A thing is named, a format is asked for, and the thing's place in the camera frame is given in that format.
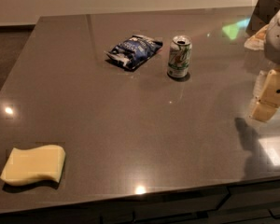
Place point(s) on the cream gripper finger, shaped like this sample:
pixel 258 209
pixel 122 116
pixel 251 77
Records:
pixel 266 94

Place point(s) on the yellow sponge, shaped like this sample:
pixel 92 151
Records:
pixel 25 167

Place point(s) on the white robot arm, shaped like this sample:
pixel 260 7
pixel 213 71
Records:
pixel 272 40

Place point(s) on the blue chip bag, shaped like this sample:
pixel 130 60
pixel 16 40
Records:
pixel 133 52

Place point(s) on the dark box with snacks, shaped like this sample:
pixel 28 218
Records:
pixel 262 14

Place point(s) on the green white soda can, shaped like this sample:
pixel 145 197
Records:
pixel 179 56

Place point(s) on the dark cabinet drawers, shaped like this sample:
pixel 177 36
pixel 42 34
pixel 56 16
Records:
pixel 239 203

